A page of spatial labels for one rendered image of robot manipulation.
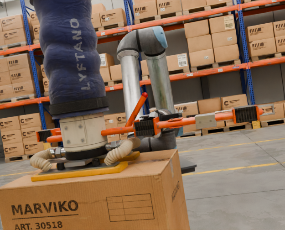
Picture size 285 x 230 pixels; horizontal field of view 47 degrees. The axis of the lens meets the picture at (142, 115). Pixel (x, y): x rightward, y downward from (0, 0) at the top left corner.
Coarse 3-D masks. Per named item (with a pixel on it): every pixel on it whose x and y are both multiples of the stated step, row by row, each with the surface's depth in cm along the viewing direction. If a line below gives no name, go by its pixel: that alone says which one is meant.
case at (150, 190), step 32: (160, 160) 121; (0, 192) 116; (32, 192) 113; (64, 192) 110; (96, 192) 107; (128, 192) 105; (160, 192) 102; (32, 224) 114; (64, 224) 111; (96, 224) 108; (128, 224) 106; (160, 224) 103
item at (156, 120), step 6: (138, 120) 125; (144, 120) 126; (150, 120) 116; (156, 120) 120; (138, 126) 118; (144, 126) 118; (150, 126) 117; (138, 132) 118; (144, 132) 117; (150, 132) 117; (156, 132) 117
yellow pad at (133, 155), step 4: (132, 152) 136; (136, 152) 135; (128, 156) 130; (132, 156) 129; (136, 156) 132; (100, 160) 132; (120, 160) 130; (124, 160) 130; (128, 160) 130; (132, 160) 129
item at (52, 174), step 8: (96, 160) 116; (56, 168) 124; (64, 168) 121; (72, 168) 119; (80, 168) 117; (88, 168) 115; (96, 168) 114; (104, 168) 112; (112, 168) 111; (120, 168) 111; (32, 176) 119; (40, 176) 118; (48, 176) 117; (56, 176) 116; (64, 176) 115; (72, 176) 115; (80, 176) 114
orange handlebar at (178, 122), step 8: (168, 120) 117; (176, 120) 117; (184, 120) 116; (192, 120) 115; (216, 120) 113; (112, 128) 127; (120, 128) 122; (128, 128) 121; (160, 128) 118; (56, 136) 128
